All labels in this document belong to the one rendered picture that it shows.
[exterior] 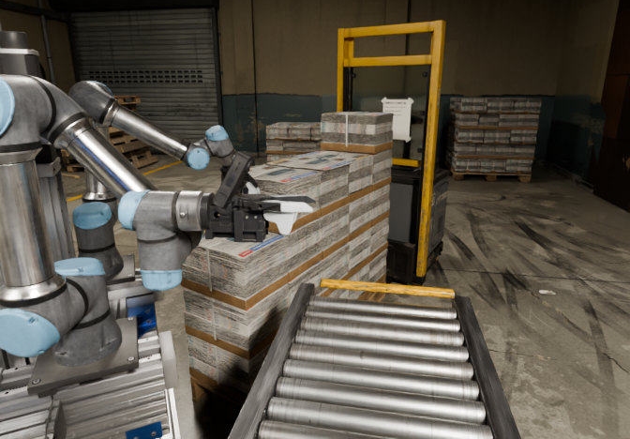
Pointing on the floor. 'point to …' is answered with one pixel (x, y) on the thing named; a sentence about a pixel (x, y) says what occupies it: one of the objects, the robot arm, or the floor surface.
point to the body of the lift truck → (405, 199)
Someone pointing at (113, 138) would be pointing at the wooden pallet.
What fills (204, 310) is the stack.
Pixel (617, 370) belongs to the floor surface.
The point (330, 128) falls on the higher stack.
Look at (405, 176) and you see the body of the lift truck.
